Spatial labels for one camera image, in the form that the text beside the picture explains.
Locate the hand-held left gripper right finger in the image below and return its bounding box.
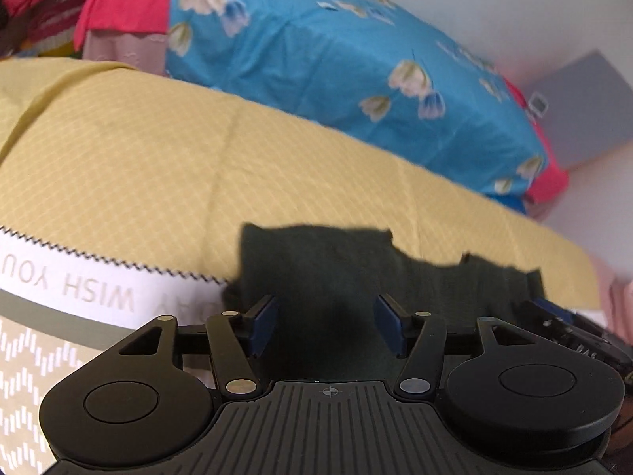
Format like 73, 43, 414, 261
373, 293, 541, 401

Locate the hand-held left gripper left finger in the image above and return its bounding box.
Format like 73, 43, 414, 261
106, 295, 278, 401

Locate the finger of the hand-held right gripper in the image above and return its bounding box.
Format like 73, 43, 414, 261
519, 299, 577, 328

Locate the dark green sweater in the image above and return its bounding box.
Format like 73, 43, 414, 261
224, 222, 546, 383

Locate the pink sheet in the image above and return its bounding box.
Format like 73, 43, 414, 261
588, 252, 633, 340

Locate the yellow beige patterned blanket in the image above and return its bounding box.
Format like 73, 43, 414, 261
0, 57, 601, 475

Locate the grey board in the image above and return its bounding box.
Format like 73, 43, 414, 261
531, 49, 633, 170

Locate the blue floral quilt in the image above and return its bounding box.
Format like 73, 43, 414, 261
163, 0, 550, 196

